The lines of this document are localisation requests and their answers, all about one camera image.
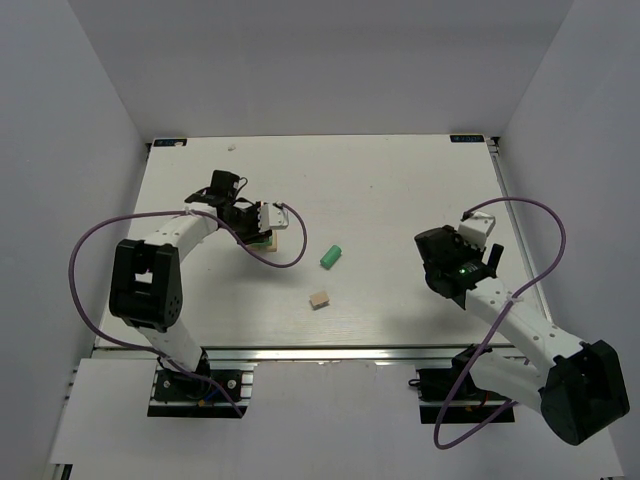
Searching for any green rectangular block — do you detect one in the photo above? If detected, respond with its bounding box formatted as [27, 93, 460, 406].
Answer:
[252, 239, 273, 248]

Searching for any green cylinder block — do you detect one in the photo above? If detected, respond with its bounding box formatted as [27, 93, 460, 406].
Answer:
[319, 245, 342, 270]

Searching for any aluminium rail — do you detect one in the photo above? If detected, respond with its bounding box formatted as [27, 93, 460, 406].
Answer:
[485, 137, 554, 324]
[91, 345, 531, 362]

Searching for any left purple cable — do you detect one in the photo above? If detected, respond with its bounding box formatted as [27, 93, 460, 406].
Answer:
[68, 202, 307, 419]

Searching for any right blue corner label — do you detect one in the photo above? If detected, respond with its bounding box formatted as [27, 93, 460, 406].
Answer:
[449, 134, 485, 143]

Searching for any left blue corner label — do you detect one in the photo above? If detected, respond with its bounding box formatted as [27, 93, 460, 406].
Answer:
[152, 138, 187, 148]

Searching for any small light wood block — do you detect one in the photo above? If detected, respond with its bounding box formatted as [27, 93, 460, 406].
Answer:
[309, 291, 330, 310]

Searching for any blue corner label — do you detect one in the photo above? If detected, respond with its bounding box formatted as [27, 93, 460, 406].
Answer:
[152, 138, 187, 148]
[449, 134, 485, 143]

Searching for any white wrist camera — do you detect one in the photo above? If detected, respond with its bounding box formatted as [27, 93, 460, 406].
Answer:
[457, 211, 496, 250]
[258, 202, 289, 233]

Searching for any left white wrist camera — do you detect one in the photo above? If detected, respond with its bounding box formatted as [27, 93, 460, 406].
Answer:
[258, 202, 289, 233]

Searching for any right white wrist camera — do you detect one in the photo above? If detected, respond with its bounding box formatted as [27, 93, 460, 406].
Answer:
[457, 211, 496, 250]

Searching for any aluminium front rail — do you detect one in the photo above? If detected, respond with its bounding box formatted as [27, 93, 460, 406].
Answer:
[91, 345, 531, 362]

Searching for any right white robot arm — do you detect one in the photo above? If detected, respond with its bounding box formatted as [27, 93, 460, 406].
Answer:
[414, 221, 630, 446]

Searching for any aluminium right side rail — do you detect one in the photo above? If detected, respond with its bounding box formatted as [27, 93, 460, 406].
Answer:
[485, 137, 554, 324]

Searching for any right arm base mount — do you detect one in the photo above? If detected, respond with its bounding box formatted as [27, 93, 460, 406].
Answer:
[408, 344, 516, 425]

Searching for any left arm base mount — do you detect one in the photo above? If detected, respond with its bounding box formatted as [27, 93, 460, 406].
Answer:
[147, 362, 254, 420]

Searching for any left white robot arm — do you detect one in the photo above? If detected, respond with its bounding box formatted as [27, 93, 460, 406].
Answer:
[109, 170, 269, 375]

